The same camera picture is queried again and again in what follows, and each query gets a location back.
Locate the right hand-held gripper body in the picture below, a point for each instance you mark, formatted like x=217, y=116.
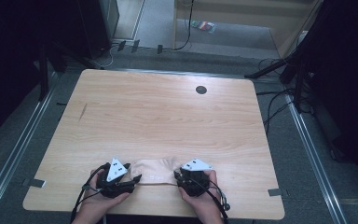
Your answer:
x=195, y=179

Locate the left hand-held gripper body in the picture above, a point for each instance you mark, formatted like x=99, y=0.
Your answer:
x=115, y=177

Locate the person's right hand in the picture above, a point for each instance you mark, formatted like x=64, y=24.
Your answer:
x=203, y=207

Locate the person's left hand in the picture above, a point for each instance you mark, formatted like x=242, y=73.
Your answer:
x=102, y=205

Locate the grey tape piece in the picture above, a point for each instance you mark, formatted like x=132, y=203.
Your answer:
x=275, y=192
x=34, y=183

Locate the black round table grommet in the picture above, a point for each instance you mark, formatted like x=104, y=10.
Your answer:
x=201, y=90

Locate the black cabinet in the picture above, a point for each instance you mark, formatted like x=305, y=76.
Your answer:
x=96, y=25

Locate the colourful packet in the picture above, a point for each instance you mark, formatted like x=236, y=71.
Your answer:
x=203, y=26

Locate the metal floor rail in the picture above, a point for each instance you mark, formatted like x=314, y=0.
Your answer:
x=313, y=155
x=21, y=137

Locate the black metal stand post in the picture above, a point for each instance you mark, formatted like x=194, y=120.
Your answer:
x=43, y=71

